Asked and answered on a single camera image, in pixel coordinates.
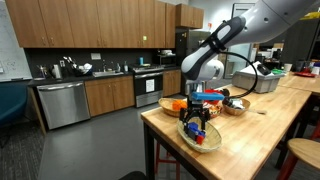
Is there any red plastic bowl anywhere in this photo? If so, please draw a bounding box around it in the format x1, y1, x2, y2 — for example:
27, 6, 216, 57
205, 89, 224, 104

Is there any light oval wicker basket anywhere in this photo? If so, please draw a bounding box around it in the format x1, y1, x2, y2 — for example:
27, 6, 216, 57
177, 118, 222, 153

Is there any stainless steel oven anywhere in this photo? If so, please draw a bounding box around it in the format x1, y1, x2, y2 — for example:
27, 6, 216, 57
132, 65, 164, 108

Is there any round wooden stool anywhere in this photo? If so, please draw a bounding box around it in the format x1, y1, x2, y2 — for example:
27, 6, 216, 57
277, 138, 320, 180

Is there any orange noodle packet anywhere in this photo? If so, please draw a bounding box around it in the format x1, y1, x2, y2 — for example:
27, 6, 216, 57
203, 102, 222, 118

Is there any stainless steel refrigerator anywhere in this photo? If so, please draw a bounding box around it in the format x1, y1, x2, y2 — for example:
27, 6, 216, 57
175, 28, 212, 96

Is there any blue toy brick car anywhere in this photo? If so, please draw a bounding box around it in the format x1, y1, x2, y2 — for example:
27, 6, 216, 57
187, 122, 206, 144

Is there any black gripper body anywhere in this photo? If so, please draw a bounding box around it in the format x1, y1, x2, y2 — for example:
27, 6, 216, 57
187, 99, 204, 115

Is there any orange toy basketball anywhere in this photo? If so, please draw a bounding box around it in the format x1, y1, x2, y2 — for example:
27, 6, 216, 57
172, 99, 187, 111

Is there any kitchen sink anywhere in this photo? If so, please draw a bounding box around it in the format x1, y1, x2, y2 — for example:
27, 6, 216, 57
92, 71, 124, 77

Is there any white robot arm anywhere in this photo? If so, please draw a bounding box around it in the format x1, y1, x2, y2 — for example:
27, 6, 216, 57
181, 0, 319, 85

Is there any wooden bowl with cans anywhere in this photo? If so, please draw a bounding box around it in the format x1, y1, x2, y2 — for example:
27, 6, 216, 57
222, 98, 251, 116

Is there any teal chair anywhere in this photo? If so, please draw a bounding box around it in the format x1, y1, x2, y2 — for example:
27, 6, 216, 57
0, 83, 28, 126

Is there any stainless steel dishwasher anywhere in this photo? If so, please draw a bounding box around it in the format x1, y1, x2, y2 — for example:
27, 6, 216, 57
37, 81, 90, 129

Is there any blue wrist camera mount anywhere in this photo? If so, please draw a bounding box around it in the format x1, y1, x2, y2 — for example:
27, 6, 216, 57
191, 92, 224, 101

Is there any microwave oven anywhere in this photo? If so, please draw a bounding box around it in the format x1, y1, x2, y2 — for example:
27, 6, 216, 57
154, 55, 176, 66

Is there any brown wicker basket with ball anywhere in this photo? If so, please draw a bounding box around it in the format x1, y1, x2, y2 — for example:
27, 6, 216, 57
158, 98, 180, 117

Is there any grey plastic tub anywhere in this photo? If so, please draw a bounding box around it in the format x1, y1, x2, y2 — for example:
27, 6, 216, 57
232, 62, 284, 93

